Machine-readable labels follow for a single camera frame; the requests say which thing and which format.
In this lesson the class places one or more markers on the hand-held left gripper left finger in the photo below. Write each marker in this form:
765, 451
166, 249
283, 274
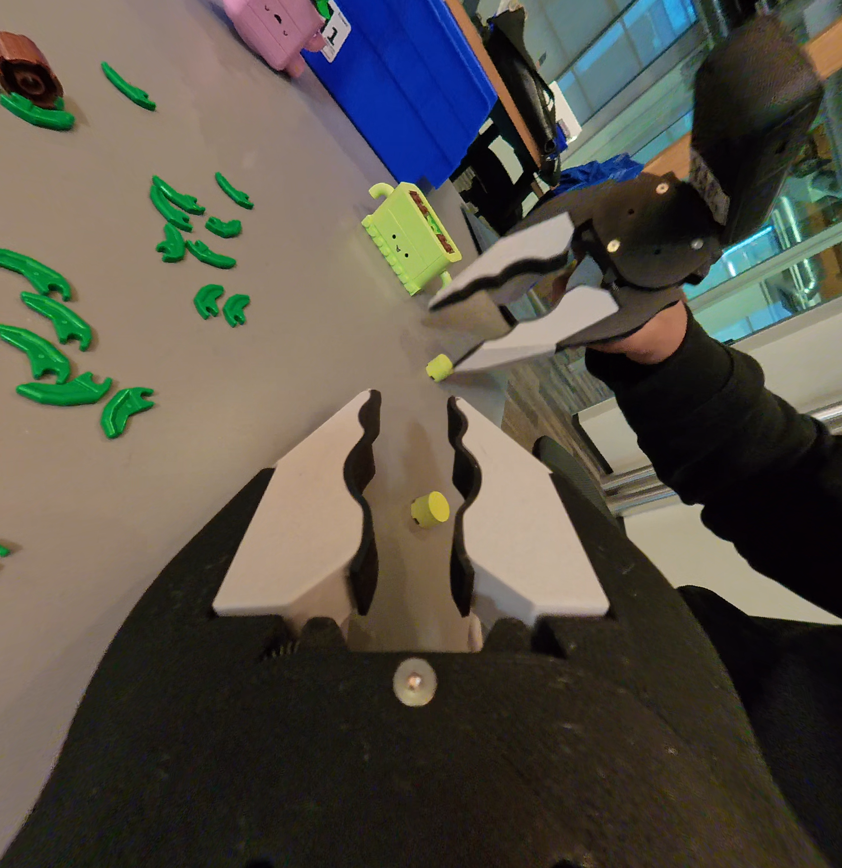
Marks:
292, 529

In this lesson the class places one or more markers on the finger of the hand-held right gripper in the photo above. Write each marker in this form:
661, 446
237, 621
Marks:
563, 319
509, 251

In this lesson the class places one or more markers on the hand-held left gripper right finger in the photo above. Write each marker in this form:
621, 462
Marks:
523, 536

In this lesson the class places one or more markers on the lime green toy brick pot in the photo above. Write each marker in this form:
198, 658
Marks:
404, 244

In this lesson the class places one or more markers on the lime green round peg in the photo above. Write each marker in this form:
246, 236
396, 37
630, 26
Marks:
439, 368
431, 510

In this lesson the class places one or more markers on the person's right forearm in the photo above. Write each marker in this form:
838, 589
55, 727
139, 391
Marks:
733, 441

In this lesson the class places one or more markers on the person's right hand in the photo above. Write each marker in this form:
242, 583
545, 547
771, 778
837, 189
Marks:
651, 342

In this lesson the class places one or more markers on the black mesh chair armrest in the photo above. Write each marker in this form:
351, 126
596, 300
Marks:
577, 481

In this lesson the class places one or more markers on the black backpack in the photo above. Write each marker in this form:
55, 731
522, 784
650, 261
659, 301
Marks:
523, 88

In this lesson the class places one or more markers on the blue plastic bin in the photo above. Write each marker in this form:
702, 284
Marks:
407, 81

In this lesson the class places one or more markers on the scattered green leaf pieces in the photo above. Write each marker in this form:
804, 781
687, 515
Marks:
61, 393

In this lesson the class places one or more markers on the pink toy brick plant pot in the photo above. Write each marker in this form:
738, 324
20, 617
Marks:
272, 30

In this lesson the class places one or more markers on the brown round brick piece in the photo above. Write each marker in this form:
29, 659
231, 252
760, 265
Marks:
24, 68

